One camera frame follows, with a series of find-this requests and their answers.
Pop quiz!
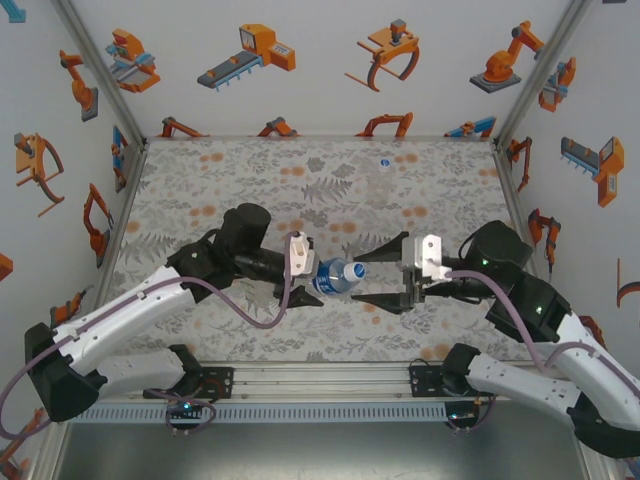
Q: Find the clear bottle blue label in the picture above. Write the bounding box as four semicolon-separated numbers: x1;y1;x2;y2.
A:
312;257;369;300

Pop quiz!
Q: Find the grey floral table mat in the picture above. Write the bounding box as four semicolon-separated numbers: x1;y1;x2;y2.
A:
102;138;554;364

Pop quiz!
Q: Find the small circuit board green light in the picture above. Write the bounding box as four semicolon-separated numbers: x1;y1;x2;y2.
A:
446;407;481;426
167;399;206;416

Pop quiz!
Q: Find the aluminium side rail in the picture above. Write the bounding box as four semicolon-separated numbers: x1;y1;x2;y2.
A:
492;139;571;361
92;142;150;311

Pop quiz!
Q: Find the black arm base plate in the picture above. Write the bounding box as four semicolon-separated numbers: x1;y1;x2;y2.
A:
408;363;501;400
197;367;236;400

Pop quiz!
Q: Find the wide aluminium extrusion rail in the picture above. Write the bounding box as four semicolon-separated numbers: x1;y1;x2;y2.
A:
107;360;594;404

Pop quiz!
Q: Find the slotted grey cable tray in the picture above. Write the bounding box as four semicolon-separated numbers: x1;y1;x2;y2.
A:
92;402;449;425

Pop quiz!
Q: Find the thin aluminium rail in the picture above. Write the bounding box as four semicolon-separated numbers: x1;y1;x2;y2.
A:
143;133;497;144

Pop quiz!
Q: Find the aluminium frame post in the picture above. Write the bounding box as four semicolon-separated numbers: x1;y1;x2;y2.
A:
582;452;621;480
24;422;71;480
492;0;596;151
49;0;150;149

